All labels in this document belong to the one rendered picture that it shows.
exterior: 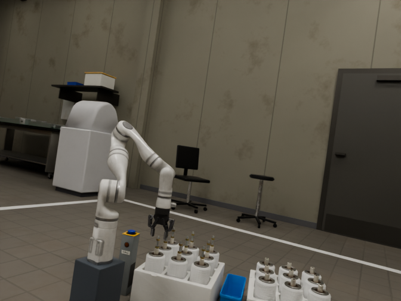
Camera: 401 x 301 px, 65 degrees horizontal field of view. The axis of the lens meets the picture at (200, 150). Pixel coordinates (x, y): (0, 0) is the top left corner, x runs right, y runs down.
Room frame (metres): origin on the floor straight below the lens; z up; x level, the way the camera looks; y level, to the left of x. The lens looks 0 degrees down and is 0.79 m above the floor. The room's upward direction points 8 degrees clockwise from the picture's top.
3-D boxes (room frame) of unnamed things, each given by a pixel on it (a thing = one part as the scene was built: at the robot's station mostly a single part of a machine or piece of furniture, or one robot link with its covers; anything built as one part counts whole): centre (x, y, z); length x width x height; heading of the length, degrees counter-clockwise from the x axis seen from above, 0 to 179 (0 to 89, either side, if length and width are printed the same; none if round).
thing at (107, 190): (1.28, 0.34, 0.54); 0.09 x 0.09 x 0.17; 14
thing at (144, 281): (1.68, 0.00, 0.09); 0.39 x 0.39 x 0.18; 76
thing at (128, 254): (1.68, 0.30, 0.16); 0.07 x 0.07 x 0.31; 76
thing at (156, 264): (1.60, 0.15, 0.16); 0.10 x 0.10 x 0.18
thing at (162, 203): (1.62, 0.14, 0.52); 0.11 x 0.09 x 0.06; 162
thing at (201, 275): (1.54, -0.08, 0.16); 0.10 x 0.10 x 0.18
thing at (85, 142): (4.51, 1.54, 0.65); 0.73 x 0.62 x 1.31; 149
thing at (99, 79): (5.85, 2.04, 1.84); 0.45 x 0.37 x 0.25; 61
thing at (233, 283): (1.68, -0.28, 0.06); 0.30 x 0.11 x 0.12; 167
